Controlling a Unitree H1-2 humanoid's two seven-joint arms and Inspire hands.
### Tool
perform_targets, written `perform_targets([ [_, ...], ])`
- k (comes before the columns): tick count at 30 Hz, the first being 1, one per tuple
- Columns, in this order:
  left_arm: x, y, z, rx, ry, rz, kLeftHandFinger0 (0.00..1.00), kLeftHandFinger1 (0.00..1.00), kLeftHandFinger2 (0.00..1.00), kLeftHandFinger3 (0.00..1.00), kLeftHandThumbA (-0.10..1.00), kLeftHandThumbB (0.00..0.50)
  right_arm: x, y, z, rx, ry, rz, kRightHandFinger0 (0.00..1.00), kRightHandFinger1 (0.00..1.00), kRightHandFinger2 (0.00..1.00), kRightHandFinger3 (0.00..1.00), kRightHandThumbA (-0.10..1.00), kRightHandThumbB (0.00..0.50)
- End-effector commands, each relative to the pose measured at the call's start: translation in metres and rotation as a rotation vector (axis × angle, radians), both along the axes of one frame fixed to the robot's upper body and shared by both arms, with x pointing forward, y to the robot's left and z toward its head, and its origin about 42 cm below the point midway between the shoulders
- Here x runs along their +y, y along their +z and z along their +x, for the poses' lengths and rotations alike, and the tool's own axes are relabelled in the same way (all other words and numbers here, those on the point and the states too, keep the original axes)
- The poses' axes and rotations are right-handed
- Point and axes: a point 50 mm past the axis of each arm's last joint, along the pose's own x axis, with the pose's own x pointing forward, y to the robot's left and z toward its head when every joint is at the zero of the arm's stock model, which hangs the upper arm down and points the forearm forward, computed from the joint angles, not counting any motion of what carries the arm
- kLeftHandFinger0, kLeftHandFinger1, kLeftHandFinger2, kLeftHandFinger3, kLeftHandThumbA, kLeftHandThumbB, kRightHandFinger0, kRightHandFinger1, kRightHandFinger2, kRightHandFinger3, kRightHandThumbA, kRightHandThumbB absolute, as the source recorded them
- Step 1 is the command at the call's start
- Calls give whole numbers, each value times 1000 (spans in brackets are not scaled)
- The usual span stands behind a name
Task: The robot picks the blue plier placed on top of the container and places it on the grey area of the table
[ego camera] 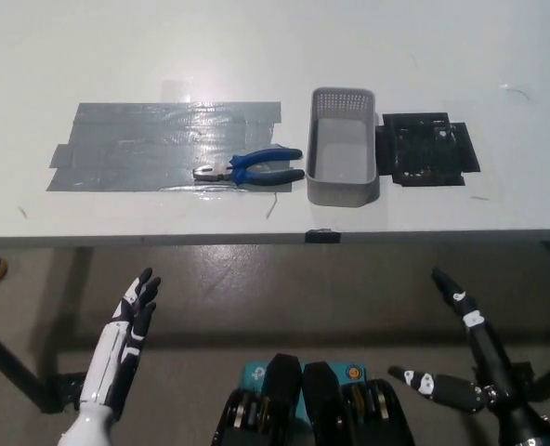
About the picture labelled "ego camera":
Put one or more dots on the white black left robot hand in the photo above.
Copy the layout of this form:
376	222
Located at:
110	367

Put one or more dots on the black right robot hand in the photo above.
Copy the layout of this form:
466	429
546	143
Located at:
486	353

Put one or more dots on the black teal robot torso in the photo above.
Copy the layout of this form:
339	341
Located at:
314	409

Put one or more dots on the grey plastic basket container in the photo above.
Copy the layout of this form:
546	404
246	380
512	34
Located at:
342	186

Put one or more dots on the black table leg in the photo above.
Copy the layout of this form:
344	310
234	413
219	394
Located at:
5	362

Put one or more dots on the small black tape strip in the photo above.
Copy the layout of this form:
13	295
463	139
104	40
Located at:
323	236

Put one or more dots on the grey duct tape patch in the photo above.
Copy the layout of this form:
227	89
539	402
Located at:
131	148

